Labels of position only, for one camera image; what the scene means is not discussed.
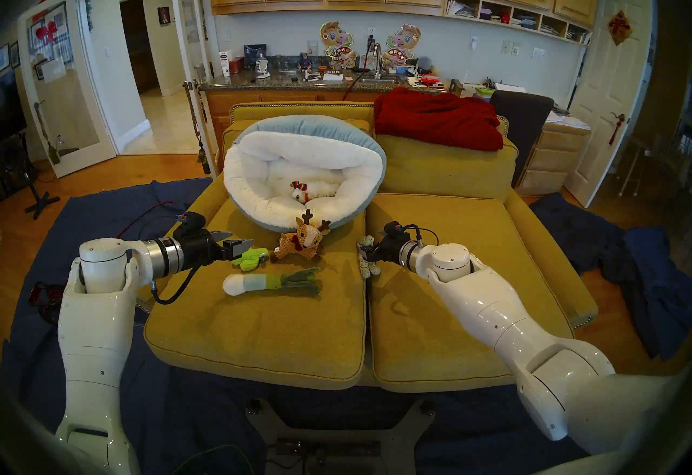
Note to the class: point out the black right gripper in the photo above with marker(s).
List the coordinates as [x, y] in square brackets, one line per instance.
[392, 249]

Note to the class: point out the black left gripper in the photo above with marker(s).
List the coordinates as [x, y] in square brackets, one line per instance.
[203, 251]

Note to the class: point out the white green leek plush toy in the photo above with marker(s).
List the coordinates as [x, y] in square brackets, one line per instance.
[254, 283]

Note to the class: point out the white lamb toy rainbow horns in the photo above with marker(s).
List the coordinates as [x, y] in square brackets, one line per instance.
[319, 190]

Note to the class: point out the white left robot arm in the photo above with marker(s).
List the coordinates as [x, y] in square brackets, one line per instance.
[97, 328]

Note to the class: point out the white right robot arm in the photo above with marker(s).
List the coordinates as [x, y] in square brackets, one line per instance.
[486, 306]

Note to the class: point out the white blue plush dog bed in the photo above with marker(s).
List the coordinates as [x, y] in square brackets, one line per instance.
[259, 166]

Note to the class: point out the green cactus plush toy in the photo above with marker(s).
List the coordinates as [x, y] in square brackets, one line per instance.
[250, 259]

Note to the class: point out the orange reindeer plush toy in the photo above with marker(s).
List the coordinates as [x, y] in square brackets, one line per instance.
[303, 241]

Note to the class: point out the yellow sofa seat cushion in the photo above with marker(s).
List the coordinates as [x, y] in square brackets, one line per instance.
[421, 339]
[259, 333]

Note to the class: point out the red blanket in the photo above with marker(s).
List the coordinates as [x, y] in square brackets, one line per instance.
[438, 120]

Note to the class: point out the granite counter wooden base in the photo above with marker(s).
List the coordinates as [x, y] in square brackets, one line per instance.
[270, 82]

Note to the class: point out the white lotion bottle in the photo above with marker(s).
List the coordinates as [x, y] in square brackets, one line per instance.
[225, 64]

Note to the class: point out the navy blue floor cloth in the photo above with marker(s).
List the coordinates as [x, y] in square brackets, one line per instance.
[178, 414]

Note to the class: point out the mustard yellow sofa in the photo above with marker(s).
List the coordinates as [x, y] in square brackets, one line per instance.
[557, 268]

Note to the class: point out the dark blue box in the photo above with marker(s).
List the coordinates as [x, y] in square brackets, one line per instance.
[254, 55]

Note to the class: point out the hanging broom ornament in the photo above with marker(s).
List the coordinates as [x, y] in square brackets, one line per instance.
[54, 155]

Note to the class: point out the black floor stand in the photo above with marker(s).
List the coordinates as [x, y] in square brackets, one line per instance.
[38, 198]

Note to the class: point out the black office chair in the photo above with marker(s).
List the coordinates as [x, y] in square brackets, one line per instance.
[521, 122]

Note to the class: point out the chrome sink faucet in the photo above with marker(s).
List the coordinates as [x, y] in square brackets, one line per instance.
[377, 53]

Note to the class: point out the wooden drawer unit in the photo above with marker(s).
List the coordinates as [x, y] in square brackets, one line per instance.
[551, 158]

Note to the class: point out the white glass french door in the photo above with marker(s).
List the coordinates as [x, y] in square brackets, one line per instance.
[65, 101]
[189, 20]

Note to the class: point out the white paper stack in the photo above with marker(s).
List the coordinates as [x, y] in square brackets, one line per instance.
[565, 120]

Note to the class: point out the small framed hallway picture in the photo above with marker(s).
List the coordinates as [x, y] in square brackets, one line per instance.
[164, 15]

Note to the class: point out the red tassel door ornament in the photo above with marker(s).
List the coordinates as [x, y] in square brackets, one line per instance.
[614, 133]

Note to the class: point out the crumpled dark blue blanket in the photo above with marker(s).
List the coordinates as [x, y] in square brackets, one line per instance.
[649, 274]

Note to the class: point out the red heart door decoration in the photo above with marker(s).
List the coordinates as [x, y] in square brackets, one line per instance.
[46, 32]

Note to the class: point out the white panel door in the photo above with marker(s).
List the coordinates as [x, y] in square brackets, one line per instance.
[608, 95]

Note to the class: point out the red diamond door decoration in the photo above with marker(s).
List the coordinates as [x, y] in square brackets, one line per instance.
[619, 27]

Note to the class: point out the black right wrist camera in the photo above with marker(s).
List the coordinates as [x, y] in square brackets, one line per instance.
[394, 229]

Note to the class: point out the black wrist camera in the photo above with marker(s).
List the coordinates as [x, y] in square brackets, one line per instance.
[394, 229]
[193, 222]

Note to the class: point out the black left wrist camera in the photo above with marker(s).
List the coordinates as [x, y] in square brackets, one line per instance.
[193, 222]

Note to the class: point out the grey robot base frame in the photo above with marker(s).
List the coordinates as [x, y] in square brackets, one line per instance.
[394, 441]

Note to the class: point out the small red metal frame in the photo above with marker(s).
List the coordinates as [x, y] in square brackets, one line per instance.
[46, 298]

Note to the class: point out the cartoon child wall decoration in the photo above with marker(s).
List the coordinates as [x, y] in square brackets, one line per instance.
[335, 40]
[403, 41]

